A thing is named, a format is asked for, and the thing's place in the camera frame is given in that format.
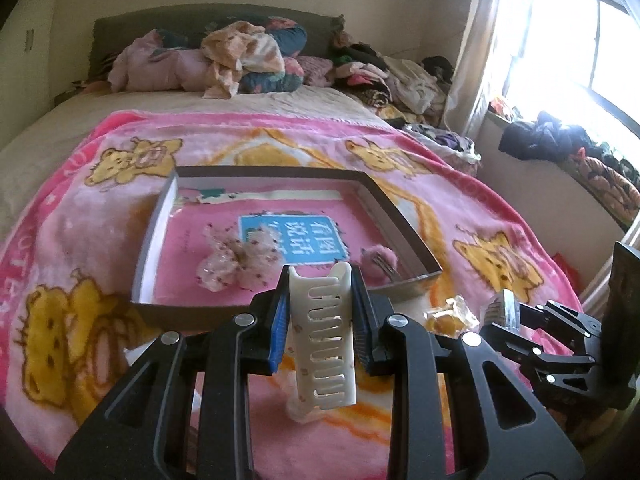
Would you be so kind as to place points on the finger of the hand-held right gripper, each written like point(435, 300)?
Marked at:
point(540, 360)
point(565, 322)

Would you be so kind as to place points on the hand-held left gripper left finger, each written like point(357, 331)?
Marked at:
point(280, 325)

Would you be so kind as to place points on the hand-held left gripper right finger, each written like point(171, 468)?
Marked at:
point(361, 330)

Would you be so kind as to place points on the white hair claw clip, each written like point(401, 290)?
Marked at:
point(320, 340)

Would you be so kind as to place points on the small clear plastic case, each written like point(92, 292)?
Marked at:
point(502, 310)

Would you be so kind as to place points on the yellow hair accessory packet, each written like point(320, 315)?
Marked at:
point(447, 322)

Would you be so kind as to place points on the shallow cardboard box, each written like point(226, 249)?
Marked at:
point(150, 250)

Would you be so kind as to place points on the pink fluffy hair clip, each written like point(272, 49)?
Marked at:
point(375, 255)

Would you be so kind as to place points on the pink picture book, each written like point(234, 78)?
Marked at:
point(200, 240)

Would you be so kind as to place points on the orange patterned dark cloth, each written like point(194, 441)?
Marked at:
point(605, 180)

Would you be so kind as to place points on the pink bear print blanket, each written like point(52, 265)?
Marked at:
point(100, 220)

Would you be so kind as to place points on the mauve knit garment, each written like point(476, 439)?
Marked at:
point(312, 70)

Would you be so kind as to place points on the pile of mixed clothes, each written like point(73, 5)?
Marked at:
point(400, 75)

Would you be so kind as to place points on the bright window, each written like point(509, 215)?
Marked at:
point(615, 60)

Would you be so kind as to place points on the white curtain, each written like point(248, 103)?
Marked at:
point(480, 60)

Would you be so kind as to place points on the pale pink quilt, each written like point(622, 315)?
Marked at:
point(165, 67)

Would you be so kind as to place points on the peach floral cloth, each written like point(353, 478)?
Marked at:
point(235, 45)

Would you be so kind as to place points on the dark floral quilt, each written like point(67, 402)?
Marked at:
point(285, 35)

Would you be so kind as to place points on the bed with beige sheet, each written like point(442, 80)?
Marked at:
point(50, 135)

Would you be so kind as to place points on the dark grey headboard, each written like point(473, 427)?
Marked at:
point(150, 20)

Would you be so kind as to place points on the white wardrobe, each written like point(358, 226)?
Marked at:
point(30, 60)

